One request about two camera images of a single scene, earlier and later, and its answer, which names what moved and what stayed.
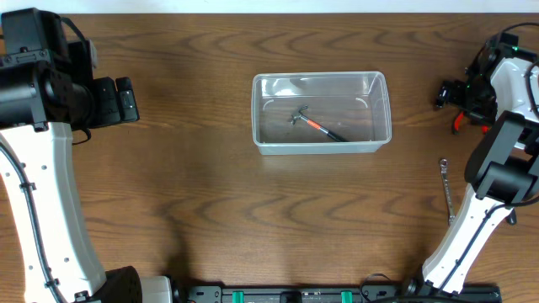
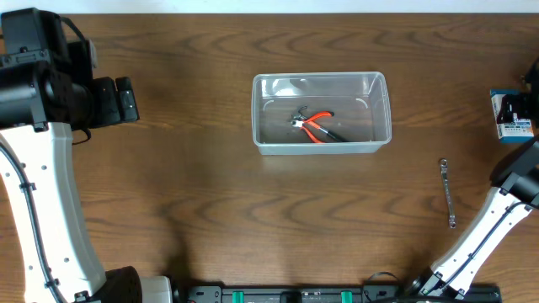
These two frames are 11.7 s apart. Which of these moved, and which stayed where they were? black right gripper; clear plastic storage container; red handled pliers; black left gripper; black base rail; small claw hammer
Moved: black right gripper; red handled pliers
Stayed: black left gripper; black base rail; small claw hammer; clear plastic storage container
